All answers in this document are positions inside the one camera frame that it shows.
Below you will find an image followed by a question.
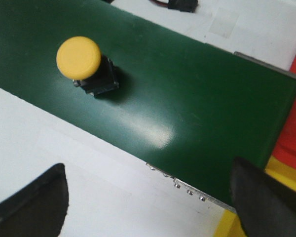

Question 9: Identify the green conveyor belt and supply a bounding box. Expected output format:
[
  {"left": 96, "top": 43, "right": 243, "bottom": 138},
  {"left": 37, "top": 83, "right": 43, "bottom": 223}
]
[{"left": 0, "top": 0, "right": 296, "bottom": 204}]

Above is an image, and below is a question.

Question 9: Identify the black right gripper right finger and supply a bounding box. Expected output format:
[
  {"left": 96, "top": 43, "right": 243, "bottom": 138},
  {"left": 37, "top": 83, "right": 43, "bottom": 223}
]
[{"left": 230, "top": 157, "right": 296, "bottom": 237}]

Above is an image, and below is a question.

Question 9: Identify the yellow push button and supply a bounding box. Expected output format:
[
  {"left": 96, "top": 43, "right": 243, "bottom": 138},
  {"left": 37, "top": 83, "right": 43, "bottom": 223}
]
[{"left": 56, "top": 36, "right": 120, "bottom": 98}]

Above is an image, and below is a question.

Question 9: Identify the yellow plastic tray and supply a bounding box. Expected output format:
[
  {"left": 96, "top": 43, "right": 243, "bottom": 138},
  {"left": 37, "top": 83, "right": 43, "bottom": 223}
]
[{"left": 214, "top": 157, "right": 296, "bottom": 237}]

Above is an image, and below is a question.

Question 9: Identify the black cable connector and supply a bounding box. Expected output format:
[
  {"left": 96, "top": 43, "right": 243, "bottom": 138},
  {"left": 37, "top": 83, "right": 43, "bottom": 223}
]
[{"left": 150, "top": 0, "right": 198, "bottom": 13}]

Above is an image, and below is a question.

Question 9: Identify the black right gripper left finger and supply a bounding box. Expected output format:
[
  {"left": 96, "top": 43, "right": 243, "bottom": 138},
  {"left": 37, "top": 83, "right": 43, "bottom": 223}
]
[{"left": 0, "top": 163, "right": 69, "bottom": 237}]

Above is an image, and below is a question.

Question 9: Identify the steel conveyor end plate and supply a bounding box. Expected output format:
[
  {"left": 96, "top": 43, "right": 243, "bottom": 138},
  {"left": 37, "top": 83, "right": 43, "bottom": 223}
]
[{"left": 146, "top": 162, "right": 237, "bottom": 214}]

